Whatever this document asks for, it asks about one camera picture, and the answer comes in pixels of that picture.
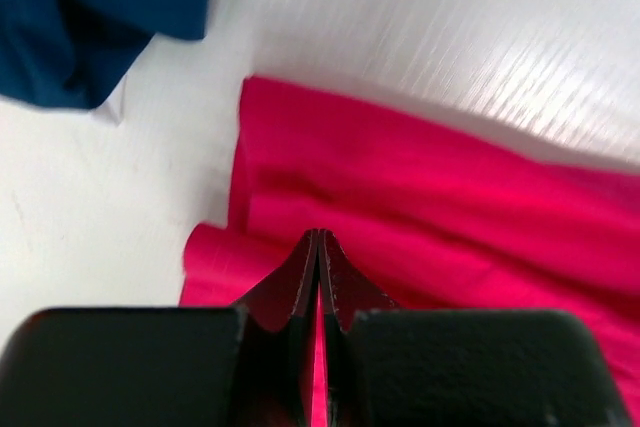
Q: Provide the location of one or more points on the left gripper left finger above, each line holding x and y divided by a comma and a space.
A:
248, 364

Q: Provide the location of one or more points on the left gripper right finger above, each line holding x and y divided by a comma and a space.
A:
390, 366

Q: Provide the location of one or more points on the magenta t shirt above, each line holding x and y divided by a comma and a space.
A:
436, 217

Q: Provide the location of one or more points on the navy blue t shirt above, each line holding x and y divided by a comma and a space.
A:
72, 54

